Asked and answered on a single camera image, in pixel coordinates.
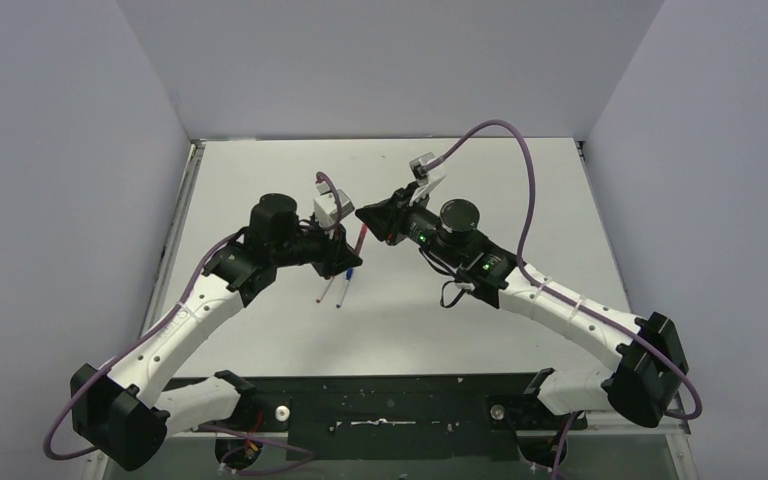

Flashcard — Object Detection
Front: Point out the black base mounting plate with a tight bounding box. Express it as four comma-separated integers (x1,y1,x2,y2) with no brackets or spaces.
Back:
217,373,566,463

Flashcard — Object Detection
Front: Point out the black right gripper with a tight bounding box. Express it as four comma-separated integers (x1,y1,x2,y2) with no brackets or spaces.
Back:
356,184,464,270

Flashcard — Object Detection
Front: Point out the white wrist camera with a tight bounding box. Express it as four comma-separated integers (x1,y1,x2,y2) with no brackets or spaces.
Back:
409,152,446,205
313,189,355,230

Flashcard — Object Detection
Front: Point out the aluminium frame rail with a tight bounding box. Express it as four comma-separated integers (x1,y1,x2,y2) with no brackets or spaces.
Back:
95,389,691,439

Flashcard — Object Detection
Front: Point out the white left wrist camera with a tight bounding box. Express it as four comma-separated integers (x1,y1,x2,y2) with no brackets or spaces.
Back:
313,189,355,230

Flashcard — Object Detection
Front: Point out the white blue marker pen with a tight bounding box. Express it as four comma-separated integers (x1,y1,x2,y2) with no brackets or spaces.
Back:
335,274,351,309

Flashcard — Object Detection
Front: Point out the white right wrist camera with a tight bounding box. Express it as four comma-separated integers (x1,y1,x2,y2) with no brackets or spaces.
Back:
409,152,446,205

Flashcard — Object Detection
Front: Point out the left side aluminium rail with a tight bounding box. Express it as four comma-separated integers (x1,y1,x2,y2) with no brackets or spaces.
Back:
139,140,205,338

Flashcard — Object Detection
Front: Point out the pink marker pen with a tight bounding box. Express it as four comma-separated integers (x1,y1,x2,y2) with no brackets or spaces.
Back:
354,224,368,255

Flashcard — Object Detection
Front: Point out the white red marker pen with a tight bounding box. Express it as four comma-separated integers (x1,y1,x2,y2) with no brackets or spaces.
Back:
315,277,336,303

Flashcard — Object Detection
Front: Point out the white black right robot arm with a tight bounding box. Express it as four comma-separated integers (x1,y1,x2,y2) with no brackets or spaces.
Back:
356,188,688,428

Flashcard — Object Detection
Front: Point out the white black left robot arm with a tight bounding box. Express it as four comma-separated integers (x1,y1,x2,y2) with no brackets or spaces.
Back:
70,190,362,471

